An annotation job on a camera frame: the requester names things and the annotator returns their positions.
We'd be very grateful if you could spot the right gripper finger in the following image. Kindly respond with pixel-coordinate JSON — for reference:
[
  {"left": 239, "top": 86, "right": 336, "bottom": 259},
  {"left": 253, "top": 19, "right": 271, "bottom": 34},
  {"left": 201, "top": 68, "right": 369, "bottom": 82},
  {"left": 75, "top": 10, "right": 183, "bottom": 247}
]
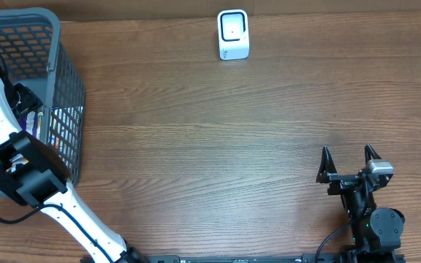
[
  {"left": 364, "top": 143, "right": 381, "bottom": 164},
  {"left": 316, "top": 146, "right": 338, "bottom": 183}
]

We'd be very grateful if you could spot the red purple Carefree pack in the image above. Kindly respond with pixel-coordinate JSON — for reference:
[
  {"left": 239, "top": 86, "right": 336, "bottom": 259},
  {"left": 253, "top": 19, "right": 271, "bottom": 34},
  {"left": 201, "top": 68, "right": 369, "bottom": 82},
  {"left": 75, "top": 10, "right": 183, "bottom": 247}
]
[{"left": 18, "top": 110, "right": 44, "bottom": 139}]

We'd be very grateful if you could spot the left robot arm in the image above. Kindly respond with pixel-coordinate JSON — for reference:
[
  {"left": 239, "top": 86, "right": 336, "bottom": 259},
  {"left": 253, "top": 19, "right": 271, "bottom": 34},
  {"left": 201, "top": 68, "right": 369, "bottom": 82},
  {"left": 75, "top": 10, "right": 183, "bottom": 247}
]
[{"left": 0, "top": 59, "right": 147, "bottom": 262}]

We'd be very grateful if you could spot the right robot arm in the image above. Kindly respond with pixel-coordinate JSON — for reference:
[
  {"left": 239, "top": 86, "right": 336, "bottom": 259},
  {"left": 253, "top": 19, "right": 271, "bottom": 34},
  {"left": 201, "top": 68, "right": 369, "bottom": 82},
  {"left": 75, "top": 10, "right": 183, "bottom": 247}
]
[{"left": 313, "top": 144, "right": 406, "bottom": 262}]

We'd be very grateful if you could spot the white barcode scanner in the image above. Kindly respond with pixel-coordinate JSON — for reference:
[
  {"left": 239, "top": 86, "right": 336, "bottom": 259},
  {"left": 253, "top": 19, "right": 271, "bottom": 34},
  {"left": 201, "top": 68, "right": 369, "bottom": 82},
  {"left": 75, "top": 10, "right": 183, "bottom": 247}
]
[{"left": 217, "top": 9, "right": 250, "bottom": 61}]

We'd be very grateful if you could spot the grey plastic shopping basket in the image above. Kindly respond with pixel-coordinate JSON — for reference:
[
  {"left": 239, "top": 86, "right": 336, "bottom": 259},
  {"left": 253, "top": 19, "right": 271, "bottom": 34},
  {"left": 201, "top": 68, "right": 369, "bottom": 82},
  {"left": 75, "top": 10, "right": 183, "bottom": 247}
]
[{"left": 0, "top": 7, "right": 86, "bottom": 184}]

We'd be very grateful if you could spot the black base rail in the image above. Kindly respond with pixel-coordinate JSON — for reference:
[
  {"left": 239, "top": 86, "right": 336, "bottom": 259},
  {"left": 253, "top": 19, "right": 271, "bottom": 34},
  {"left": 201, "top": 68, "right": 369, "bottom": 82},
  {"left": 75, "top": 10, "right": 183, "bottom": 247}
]
[{"left": 146, "top": 254, "right": 406, "bottom": 263}]

